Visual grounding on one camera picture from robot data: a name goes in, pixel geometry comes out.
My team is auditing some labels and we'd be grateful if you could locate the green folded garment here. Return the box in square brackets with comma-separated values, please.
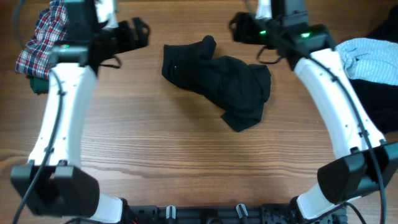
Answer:
[29, 77, 49, 95]

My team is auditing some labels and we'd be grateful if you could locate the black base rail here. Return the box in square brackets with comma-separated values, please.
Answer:
[124, 203, 348, 224]

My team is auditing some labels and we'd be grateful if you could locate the plaid folded shirt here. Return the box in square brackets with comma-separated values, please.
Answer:
[15, 0, 68, 80]

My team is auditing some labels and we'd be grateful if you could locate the light blue striped shirt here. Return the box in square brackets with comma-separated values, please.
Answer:
[336, 38, 397, 86]

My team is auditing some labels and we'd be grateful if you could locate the dark navy garment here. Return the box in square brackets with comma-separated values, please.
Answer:
[349, 6, 397, 134]

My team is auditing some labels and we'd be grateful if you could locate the black t-shirt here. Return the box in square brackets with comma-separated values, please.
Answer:
[162, 35, 271, 132]

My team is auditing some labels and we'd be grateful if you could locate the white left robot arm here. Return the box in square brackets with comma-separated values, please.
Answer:
[11, 0, 150, 223]

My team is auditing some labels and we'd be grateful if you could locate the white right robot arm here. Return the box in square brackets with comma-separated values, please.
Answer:
[229, 1, 397, 223]

